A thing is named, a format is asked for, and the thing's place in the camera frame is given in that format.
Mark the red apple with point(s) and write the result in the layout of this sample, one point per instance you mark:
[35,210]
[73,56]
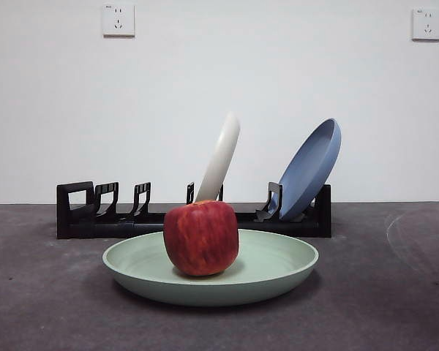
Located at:
[201,237]

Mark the green plate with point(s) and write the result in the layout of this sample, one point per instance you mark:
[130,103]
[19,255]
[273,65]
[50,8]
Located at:
[270,263]

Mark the white wall socket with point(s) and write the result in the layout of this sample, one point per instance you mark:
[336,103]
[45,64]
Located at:
[426,23]
[118,20]

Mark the black plate rack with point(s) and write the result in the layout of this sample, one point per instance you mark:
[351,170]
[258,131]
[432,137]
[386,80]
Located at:
[106,228]

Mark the white plate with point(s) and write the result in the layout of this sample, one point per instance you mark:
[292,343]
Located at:
[223,157]

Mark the blue plate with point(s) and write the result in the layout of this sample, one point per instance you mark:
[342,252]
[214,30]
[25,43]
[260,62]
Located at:
[307,172]

